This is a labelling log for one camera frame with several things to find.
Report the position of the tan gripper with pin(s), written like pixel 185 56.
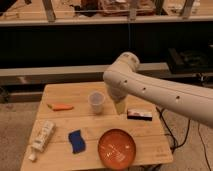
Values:
pixel 120 107

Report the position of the white lotion bottle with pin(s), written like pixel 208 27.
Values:
pixel 41 140

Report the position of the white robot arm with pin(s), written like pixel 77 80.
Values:
pixel 194 102

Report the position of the clear plastic cup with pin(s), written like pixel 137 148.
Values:
pixel 96 101

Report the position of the orange ribbed plate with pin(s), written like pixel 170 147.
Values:
pixel 116 149

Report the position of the blue sponge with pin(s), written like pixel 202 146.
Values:
pixel 77 142

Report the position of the orange toy carrot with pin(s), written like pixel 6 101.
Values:
pixel 60 107

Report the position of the wooden shelf rack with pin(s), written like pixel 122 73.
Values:
pixel 88 12

